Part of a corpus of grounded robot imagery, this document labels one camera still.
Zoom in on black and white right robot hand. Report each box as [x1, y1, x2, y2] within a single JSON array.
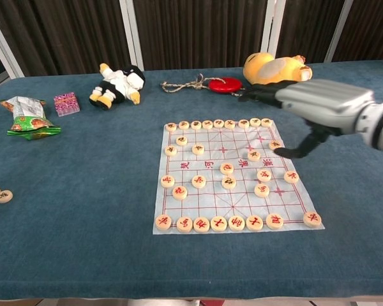
[[238, 78, 376, 159]]

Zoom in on yellow duck plush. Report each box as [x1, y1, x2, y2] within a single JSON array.
[[243, 52, 313, 86]]

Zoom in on dark ribbed partition panel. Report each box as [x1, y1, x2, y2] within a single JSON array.
[[267, 0, 347, 66], [325, 0, 383, 63], [119, 0, 287, 71], [0, 0, 144, 78]]

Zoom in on white Chinese chess board sheet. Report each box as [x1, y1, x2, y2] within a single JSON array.
[[152, 120, 326, 236]]

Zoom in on black and white penguin plush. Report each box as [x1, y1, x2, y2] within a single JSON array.
[[89, 62, 146, 111]]

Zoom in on pink patterned small box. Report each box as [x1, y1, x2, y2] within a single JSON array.
[[53, 92, 81, 117]]

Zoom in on blue felt table cover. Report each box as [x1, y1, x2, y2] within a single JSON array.
[[0, 59, 383, 302]]

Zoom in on green and silver snack bag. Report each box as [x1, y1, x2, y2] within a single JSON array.
[[0, 96, 62, 142]]

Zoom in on red disc with jute rope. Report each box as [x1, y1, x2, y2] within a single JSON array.
[[160, 73, 245, 98]]

